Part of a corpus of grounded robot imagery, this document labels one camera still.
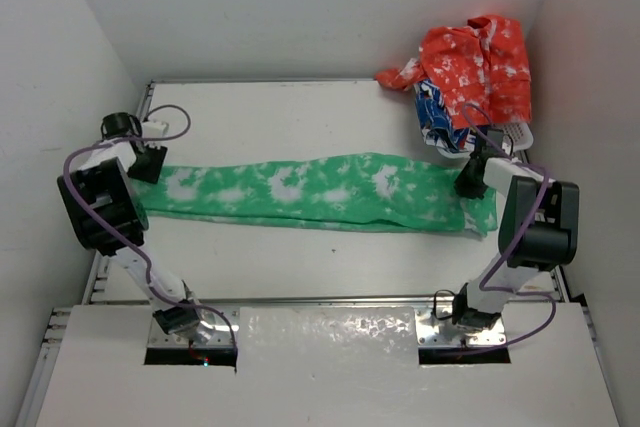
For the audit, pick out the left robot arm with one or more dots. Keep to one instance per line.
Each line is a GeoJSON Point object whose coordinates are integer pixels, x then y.
{"type": "Point", "coordinates": [107, 216]}

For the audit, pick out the white plastic basket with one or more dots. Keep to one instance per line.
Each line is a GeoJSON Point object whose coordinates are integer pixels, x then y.
{"type": "Point", "coordinates": [517, 137]}

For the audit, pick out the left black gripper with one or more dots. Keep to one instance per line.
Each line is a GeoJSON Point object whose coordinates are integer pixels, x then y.
{"type": "Point", "coordinates": [148, 174]}

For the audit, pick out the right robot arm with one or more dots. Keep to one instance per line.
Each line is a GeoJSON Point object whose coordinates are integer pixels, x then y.
{"type": "Point", "coordinates": [538, 229]}

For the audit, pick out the green tie-dye trousers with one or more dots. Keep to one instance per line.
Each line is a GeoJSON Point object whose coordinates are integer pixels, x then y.
{"type": "Point", "coordinates": [367, 192]}

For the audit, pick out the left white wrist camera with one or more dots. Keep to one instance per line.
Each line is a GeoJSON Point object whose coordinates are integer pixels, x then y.
{"type": "Point", "coordinates": [155, 129]}

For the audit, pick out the blue patterned garment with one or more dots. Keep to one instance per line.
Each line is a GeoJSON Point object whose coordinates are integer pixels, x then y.
{"type": "Point", "coordinates": [436, 124]}

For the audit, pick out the orange tie-dye shirt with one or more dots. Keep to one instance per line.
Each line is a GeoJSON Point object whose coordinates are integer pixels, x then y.
{"type": "Point", "coordinates": [484, 62]}

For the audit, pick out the aluminium table frame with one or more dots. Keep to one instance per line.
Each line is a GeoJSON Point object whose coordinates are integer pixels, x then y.
{"type": "Point", "coordinates": [242, 123]}

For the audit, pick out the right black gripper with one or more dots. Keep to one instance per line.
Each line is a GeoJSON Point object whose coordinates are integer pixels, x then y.
{"type": "Point", "coordinates": [461, 185]}

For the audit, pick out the white front cover panel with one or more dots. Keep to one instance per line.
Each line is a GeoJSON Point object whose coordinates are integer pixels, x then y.
{"type": "Point", "coordinates": [325, 367]}

